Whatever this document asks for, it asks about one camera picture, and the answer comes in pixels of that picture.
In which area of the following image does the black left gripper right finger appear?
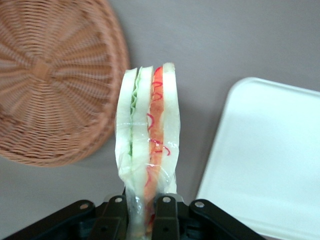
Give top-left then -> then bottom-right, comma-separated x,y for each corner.
151,194 -> 266,240

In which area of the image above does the cream rectangular plastic tray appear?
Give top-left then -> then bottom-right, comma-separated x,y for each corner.
196,76 -> 320,240

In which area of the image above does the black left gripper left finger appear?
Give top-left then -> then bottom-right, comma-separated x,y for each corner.
2,194 -> 130,240

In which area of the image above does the triangular sandwich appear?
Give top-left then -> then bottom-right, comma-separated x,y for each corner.
114,61 -> 182,240

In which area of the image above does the round brown wicker basket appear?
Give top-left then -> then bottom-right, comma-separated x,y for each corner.
0,0 -> 131,168

